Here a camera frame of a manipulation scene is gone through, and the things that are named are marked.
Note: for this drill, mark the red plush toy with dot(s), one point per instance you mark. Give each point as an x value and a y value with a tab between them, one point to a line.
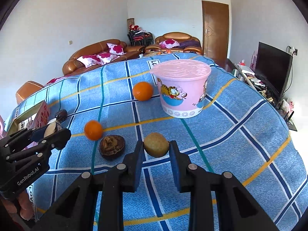
133	27

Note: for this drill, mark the purple cloth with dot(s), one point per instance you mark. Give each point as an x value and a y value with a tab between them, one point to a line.
190	44

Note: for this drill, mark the pink tin box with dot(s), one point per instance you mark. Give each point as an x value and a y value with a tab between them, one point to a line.
42	118

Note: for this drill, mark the yellow-brown round fruit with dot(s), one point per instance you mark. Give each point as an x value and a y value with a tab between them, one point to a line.
156	144

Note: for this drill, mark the person's left hand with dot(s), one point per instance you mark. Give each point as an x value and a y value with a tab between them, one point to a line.
25	209

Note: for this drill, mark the small orange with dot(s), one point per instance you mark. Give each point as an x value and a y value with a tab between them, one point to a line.
93	130

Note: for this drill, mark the stacked black chairs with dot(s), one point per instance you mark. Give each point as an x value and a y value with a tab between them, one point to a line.
140	38

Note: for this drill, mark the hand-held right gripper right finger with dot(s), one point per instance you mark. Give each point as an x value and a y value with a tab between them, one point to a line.
174	167

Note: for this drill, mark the large orange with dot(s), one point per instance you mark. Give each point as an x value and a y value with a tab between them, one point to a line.
142	91

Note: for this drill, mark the brown leather armchair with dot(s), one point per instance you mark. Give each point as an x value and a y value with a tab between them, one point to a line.
173	35

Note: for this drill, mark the wooden coffee table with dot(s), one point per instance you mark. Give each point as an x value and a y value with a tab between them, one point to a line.
154	53

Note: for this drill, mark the blue plaid blanket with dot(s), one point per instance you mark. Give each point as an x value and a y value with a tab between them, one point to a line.
216	137

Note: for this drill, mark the printed paper packet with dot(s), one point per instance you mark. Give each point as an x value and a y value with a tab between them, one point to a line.
24	124

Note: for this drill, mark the cluttered television stand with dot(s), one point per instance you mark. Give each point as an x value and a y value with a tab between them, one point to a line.
240	73

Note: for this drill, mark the long brown leather sofa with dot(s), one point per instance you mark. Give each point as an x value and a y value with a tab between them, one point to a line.
96	48

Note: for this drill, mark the tall patterned cylinder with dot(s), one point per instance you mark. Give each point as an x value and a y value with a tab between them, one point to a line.
130	24

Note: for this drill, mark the purple-brown round fruit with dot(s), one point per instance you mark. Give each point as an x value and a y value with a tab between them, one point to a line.
50	130

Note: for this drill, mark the black television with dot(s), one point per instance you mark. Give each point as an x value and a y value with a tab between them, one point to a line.
272	67

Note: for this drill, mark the brown leather ottoman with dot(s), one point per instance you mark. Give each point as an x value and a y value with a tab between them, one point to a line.
27	90

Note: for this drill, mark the pink cartoon cup with lid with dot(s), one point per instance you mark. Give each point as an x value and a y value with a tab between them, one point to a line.
178	96

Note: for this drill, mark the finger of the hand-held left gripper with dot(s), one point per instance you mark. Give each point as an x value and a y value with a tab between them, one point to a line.
59	138
38	134

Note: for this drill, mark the pink plastic object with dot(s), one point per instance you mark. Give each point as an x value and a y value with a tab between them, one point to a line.
2	125

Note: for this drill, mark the wall socket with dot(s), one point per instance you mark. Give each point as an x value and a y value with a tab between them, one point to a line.
292	50

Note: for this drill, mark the brown wooden door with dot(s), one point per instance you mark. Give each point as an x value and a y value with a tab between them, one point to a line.
215	28

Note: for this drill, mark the brown dried fruit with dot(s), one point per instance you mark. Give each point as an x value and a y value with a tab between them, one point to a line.
112	147

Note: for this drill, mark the small dark fruit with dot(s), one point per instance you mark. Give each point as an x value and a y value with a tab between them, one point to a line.
62	115

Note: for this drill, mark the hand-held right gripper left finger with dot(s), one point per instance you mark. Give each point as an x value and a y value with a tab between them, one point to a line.
139	166

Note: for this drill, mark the pink flowered pillow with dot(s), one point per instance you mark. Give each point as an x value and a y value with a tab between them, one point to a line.
57	80
169	43
89	60
115	48
105	57

